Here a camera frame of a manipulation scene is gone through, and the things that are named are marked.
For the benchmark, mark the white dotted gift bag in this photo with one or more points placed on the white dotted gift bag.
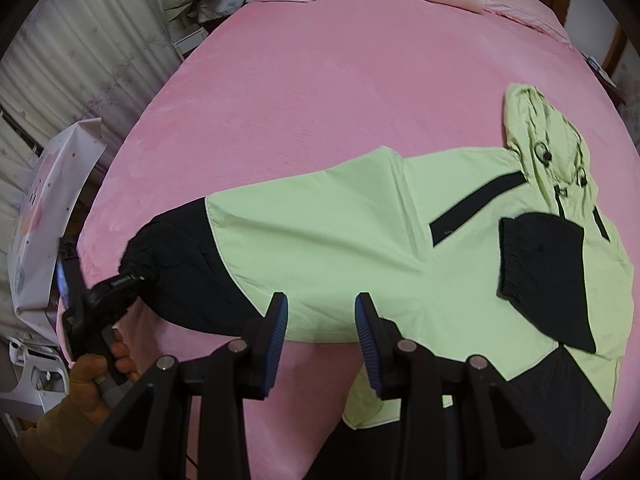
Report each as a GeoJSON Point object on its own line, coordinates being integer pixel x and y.
{"type": "Point", "coordinates": [47, 210]}

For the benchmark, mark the person's left hand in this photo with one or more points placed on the person's left hand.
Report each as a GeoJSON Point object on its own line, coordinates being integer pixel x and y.
{"type": "Point", "coordinates": [90, 380]}

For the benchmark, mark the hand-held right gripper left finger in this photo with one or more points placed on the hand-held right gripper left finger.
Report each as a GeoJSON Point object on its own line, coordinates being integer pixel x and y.
{"type": "Point", "coordinates": [278, 327]}

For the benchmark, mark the green and black hooded jacket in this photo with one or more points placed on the green and black hooded jacket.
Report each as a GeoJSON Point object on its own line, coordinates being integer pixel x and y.
{"type": "Point", "coordinates": [325, 220]}

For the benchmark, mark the white patterned curtain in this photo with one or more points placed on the white patterned curtain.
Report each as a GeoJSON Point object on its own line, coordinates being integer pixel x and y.
{"type": "Point", "coordinates": [75, 50]}

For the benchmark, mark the wooden nightstand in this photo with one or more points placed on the wooden nightstand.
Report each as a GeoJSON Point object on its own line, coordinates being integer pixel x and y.
{"type": "Point", "coordinates": [617, 55]}

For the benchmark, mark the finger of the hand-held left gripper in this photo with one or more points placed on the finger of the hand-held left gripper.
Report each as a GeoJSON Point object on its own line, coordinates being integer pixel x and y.
{"type": "Point", "coordinates": [131, 285]}

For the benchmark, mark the white plastic stool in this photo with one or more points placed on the white plastic stool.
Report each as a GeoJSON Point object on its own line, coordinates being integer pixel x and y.
{"type": "Point", "coordinates": [30, 375]}

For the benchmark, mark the person's left forearm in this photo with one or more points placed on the person's left forearm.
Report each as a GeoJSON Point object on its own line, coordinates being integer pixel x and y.
{"type": "Point", "coordinates": [55, 440]}

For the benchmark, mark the pink pillow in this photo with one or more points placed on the pink pillow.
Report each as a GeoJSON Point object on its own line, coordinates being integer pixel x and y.
{"type": "Point", "coordinates": [525, 10]}

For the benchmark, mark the bed with pink sheet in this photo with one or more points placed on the bed with pink sheet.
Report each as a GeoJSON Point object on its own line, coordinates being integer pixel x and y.
{"type": "Point", "coordinates": [300, 85]}

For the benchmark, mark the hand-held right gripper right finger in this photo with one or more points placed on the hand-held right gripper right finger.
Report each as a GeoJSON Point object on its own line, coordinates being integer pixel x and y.
{"type": "Point", "coordinates": [365, 340]}

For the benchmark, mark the grey white cloth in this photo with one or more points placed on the grey white cloth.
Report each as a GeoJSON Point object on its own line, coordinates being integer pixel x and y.
{"type": "Point", "coordinates": [227, 2]}

